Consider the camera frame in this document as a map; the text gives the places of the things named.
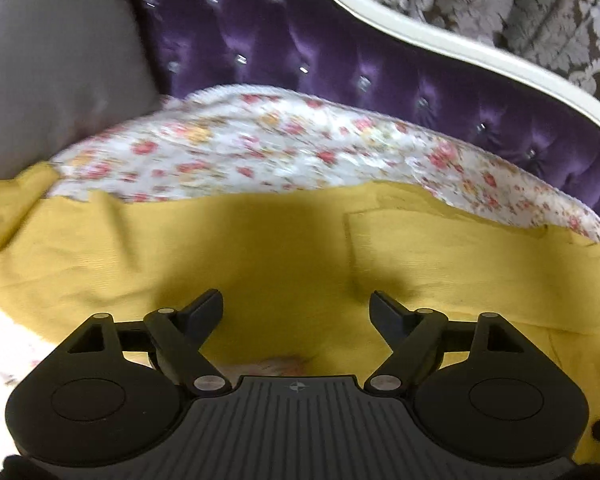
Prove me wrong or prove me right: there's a mustard yellow knit sweater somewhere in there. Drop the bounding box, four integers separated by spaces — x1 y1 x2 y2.
0 161 600 470

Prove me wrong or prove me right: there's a floral quilted bedspread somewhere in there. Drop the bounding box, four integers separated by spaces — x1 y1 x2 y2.
0 86 600 460

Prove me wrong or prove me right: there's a grey square pillow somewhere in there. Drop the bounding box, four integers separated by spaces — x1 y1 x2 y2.
0 0 159 179

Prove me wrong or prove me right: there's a purple tufted white-framed headboard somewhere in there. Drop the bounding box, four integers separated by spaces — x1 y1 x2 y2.
132 0 600 216

